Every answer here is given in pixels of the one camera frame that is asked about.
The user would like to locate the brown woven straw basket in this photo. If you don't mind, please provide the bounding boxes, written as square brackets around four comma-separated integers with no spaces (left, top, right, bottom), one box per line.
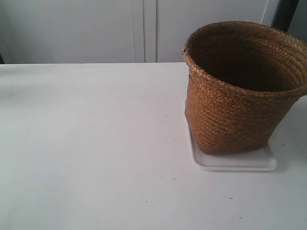
[182,21,307,154]

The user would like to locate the white rectangular plastic tray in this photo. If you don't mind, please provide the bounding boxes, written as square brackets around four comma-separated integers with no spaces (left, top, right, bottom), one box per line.
[185,121,279,172]

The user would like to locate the white cabinet doors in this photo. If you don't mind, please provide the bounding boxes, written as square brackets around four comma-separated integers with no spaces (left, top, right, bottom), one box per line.
[0,0,267,64]

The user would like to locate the dark metal frame post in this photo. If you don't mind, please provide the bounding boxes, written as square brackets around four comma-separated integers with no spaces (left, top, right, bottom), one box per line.
[271,0,299,32]

